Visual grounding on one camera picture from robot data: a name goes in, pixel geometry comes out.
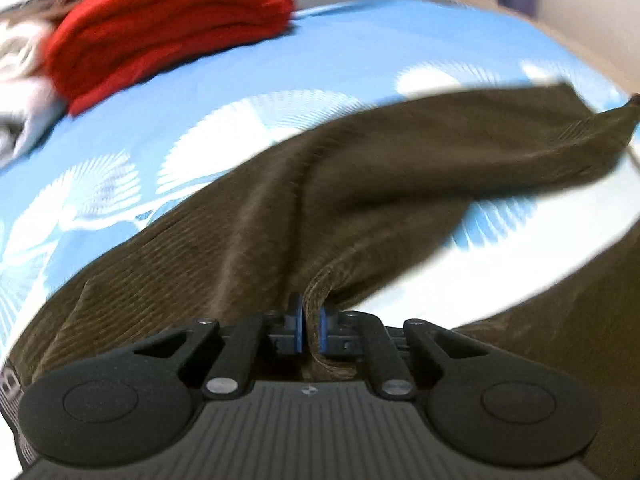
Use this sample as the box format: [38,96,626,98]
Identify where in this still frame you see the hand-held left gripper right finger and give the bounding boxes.
[317,306,494,399]

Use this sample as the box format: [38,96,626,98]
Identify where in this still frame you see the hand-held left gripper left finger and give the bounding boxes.
[131,292,306,399]

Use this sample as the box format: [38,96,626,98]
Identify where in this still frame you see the brown corduroy pants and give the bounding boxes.
[10,82,640,480]

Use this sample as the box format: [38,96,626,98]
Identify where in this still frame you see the blue white printed bed sheet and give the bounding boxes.
[0,0,640,353]

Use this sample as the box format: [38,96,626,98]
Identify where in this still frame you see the red folded cloth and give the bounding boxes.
[44,0,297,117]

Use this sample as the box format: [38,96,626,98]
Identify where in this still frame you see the pile of light folded clothes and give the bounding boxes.
[0,15,68,163]

